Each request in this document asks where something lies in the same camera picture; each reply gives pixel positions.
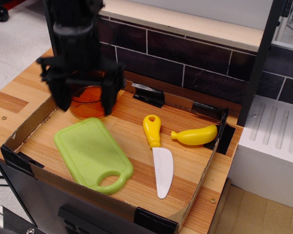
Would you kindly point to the light wooden shelf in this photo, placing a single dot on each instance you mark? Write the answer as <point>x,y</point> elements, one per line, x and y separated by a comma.
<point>210,30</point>

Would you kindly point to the orange transparent pot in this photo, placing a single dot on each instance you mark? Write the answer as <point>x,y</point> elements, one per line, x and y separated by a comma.
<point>86,98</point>

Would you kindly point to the yellow toy banana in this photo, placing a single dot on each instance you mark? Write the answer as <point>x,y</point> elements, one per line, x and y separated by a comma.
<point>195,137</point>

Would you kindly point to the dark vertical post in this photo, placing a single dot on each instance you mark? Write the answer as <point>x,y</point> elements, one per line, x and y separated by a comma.
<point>268,34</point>

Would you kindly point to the white ribbed sink drainer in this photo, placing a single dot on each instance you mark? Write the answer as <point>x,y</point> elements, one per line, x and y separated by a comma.
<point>263,162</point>

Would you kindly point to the green plastic cutting board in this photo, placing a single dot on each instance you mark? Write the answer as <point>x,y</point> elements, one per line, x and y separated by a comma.
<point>93,157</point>

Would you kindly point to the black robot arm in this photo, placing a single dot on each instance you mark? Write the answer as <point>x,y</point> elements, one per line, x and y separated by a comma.
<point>75,12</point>

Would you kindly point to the yellow handled white toy knife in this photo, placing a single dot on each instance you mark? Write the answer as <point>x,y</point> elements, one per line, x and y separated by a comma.
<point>162,157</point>

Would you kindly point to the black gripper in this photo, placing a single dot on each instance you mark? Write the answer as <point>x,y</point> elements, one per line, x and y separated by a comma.
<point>80,63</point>

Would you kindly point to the black caster wheel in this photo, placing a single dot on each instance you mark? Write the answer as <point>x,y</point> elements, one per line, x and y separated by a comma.
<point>4,15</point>

